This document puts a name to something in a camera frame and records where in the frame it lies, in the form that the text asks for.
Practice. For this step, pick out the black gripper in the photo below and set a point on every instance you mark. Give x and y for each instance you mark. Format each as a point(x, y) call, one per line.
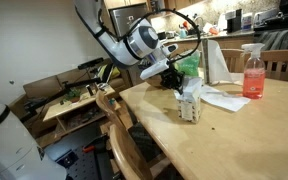
point(173, 79)

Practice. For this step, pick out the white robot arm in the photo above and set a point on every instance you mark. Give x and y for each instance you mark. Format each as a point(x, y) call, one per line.
point(21, 158)

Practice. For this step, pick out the green plastic bag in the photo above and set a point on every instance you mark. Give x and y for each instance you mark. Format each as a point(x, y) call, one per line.
point(189, 64)

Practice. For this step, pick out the wooden bowl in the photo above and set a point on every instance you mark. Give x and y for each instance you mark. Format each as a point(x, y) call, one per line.
point(155, 81)

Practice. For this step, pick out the white paper towel roll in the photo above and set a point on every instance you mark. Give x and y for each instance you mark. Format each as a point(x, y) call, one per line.
point(221, 65)

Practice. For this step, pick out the white paper napkin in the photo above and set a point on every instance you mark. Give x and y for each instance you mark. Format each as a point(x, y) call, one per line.
point(223, 99)

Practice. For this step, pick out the pink spray bottle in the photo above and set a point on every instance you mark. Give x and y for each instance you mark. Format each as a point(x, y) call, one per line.
point(254, 72)

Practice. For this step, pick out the wooden chair near table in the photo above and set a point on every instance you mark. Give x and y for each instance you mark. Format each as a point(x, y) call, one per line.
point(129, 158)

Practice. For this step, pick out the black coffee maker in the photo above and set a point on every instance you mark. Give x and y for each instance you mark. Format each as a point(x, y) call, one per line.
point(233, 19)

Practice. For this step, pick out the stainless steel refrigerator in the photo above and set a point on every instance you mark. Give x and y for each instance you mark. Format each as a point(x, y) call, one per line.
point(122, 17)

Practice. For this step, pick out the wooden chair behind table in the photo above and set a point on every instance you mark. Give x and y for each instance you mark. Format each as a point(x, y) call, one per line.
point(276, 62)

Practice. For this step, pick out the low wooden coffee table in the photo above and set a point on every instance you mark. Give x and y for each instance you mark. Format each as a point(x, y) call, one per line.
point(71, 116)

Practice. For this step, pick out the brown sofa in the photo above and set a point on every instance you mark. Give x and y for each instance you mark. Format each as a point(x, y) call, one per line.
point(35, 125)

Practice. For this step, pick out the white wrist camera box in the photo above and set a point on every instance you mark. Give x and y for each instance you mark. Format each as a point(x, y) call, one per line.
point(156, 68)

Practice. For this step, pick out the black camera arm mount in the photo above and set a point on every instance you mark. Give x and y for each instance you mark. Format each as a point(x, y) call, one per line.
point(43, 91)

